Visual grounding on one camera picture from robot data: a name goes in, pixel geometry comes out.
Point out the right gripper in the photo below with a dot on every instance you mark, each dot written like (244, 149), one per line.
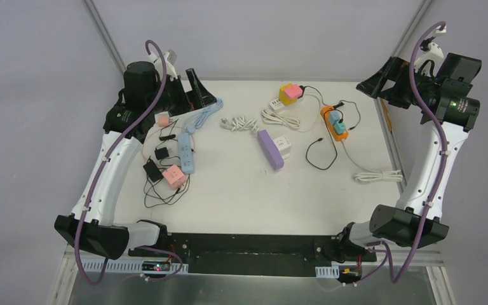
(397, 70)

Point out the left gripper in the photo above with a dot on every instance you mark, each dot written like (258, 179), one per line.
(186, 90)

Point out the purple power strip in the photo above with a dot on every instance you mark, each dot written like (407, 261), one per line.
(270, 150)

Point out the white cube socket adapter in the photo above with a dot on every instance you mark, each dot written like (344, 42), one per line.
(283, 145)

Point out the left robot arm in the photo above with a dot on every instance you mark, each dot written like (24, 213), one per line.
(147, 91)

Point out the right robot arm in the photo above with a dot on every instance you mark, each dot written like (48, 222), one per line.
(416, 219)

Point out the small pink plug charger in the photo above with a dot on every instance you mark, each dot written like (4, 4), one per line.
(164, 121)

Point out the teal plug adapter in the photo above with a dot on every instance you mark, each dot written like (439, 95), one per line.
(339, 128)

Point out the yellow pink cube socket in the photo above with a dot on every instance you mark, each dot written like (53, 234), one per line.
(290, 93)

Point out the orange power strip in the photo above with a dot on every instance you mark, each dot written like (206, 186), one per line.
(324, 112)

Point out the light blue power strip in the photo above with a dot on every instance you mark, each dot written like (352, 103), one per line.
(185, 153)

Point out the white usb power strip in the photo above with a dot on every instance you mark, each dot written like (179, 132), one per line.
(276, 105)

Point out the pink cube adapter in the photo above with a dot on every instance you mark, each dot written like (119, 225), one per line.
(175, 177)

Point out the black square charger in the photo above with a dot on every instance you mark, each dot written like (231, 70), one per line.
(152, 171)

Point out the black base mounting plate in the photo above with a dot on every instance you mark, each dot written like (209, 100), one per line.
(262, 255)

